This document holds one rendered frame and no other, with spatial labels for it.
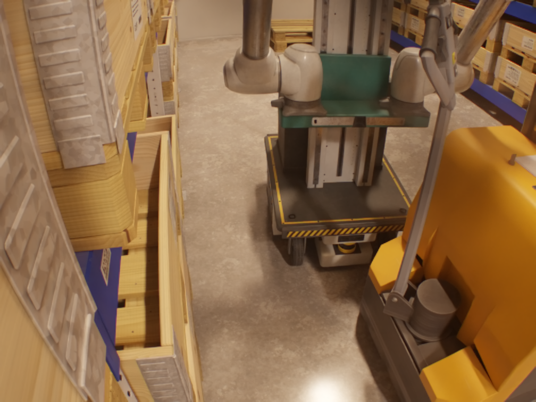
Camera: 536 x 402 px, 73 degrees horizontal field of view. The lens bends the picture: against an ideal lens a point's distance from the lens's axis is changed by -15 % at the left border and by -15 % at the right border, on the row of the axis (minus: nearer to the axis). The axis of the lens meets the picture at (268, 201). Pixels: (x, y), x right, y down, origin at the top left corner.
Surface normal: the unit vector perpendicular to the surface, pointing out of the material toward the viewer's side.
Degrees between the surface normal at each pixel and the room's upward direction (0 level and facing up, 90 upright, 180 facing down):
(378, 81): 90
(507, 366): 90
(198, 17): 90
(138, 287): 0
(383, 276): 22
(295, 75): 86
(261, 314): 0
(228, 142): 0
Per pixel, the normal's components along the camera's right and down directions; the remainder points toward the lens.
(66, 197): 0.21, 0.58
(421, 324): -0.77, 0.37
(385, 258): -0.36, -0.71
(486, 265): -0.94, -0.11
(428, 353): 0.00, -0.81
